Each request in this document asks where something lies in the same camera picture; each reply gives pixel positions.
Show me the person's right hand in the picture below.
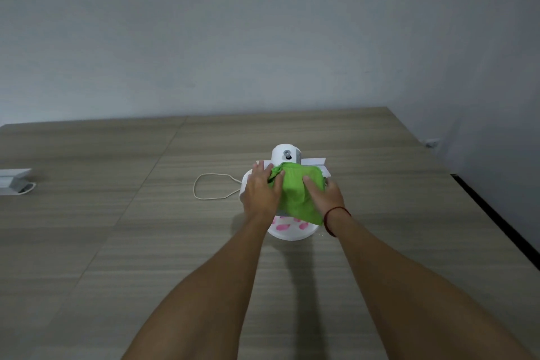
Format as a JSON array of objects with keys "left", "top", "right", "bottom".
[{"left": 302, "top": 175, "right": 347, "bottom": 226}]

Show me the person's left hand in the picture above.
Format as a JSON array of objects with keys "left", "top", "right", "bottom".
[{"left": 241, "top": 160, "right": 286, "bottom": 223}]

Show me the green cloth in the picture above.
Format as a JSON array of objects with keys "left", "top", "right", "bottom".
[{"left": 268, "top": 162, "right": 328, "bottom": 226}]

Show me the person's left forearm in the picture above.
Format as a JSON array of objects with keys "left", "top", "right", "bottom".
[{"left": 121, "top": 213, "right": 280, "bottom": 360}]

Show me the person's right forearm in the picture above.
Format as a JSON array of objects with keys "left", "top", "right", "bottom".
[{"left": 326, "top": 213, "right": 537, "bottom": 360}]

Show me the white round appliance pink print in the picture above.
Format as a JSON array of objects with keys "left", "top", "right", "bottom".
[{"left": 239, "top": 144, "right": 330, "bottom": 242}]

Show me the small white box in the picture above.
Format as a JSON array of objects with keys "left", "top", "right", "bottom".
[{"left": 0, "top": 168, "right": 37, "bottom": 197}]

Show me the red string bracelet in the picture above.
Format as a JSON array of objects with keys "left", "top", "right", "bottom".
[{"left": 323, "top": 206, "right": 352, "bottom": 238}]

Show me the white power cable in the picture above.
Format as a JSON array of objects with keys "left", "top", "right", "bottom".
[{"left": 193, "top": 173, "right": 244, "bottom": 201}]

